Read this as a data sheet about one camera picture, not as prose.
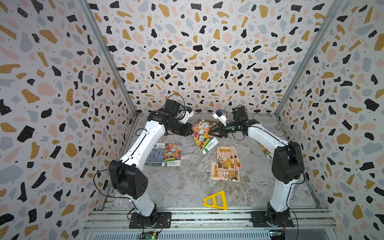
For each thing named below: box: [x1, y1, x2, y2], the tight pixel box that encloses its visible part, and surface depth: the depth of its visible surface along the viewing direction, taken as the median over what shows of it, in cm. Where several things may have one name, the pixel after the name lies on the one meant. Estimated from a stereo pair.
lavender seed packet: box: [144, 143, 166, 166], surface depth 99 cm
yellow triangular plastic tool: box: [202, 190, 228, 210], surface depth 81 cm
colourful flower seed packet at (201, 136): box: [193, 119, 219, 155], surface depth 85 cm
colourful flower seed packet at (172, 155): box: [161, 143, 182, 167], surface depth 99 cm
